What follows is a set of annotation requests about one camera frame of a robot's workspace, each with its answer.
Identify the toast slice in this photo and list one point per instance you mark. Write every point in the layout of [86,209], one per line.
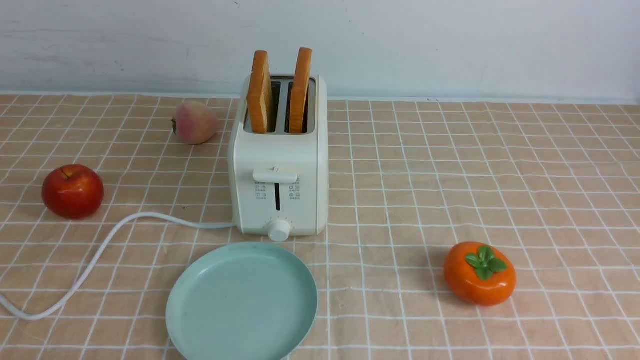
[260,99]
[299,90]

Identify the white two-slot toaster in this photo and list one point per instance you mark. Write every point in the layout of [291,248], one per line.
[279,181]

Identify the pink peach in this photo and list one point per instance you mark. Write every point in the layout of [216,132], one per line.
[194,123]

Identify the light green round plate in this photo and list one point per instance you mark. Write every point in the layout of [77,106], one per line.
[242,301]

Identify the orange persimmon with green leaf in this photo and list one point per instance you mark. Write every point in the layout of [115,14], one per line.
[479,274]

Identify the peach checkered tablecloth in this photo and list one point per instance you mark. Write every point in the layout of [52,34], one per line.
[554,187]

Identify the red apple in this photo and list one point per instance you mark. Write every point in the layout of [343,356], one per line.
[73,191]

